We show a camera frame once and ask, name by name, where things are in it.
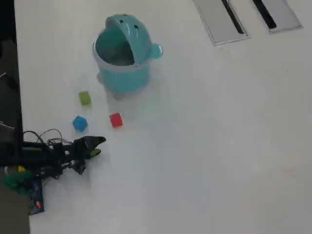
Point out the yellow clamp knob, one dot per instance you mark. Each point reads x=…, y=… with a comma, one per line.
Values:
x=21, y=169

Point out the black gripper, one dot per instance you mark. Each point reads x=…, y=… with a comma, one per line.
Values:
x=79, y=150

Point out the green table clamp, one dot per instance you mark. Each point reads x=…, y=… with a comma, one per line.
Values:
x=17, y=181

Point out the blue controller circuit board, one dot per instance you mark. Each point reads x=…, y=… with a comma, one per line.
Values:
x=37, y=197

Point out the green lego block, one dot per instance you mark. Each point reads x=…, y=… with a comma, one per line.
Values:
x=85, y=98

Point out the small wrist camera board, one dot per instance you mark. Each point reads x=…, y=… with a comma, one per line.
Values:
x=79, y=167

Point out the teal whale-shaped bin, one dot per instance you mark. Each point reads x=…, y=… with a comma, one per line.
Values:
x=124, y=73

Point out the blue lego block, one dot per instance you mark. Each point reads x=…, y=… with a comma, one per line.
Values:
x=79, y=123

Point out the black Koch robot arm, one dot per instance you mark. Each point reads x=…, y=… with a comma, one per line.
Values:
x=36, y=156

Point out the red lego block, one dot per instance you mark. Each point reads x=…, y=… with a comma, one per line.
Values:
x=116, y=120

